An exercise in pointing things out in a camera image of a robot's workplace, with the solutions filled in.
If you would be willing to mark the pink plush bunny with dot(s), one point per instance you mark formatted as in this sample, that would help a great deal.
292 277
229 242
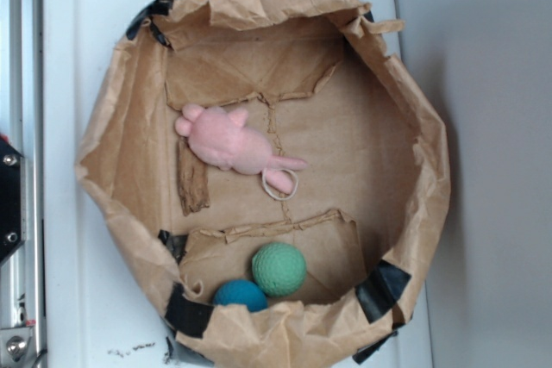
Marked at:
223 139

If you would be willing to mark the brown paper bag bin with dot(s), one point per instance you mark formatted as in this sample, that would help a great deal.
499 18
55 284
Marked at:
185 228

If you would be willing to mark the green foam ball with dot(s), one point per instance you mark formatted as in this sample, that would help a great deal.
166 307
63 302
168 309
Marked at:
279 269

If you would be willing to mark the blue foam ball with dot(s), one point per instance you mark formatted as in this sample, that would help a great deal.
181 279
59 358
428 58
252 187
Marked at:
241 292

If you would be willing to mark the black mounting bracket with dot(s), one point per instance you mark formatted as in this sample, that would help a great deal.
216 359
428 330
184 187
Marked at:
12 199

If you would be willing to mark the aluminium frame rail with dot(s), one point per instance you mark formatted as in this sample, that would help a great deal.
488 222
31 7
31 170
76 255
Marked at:
23 314

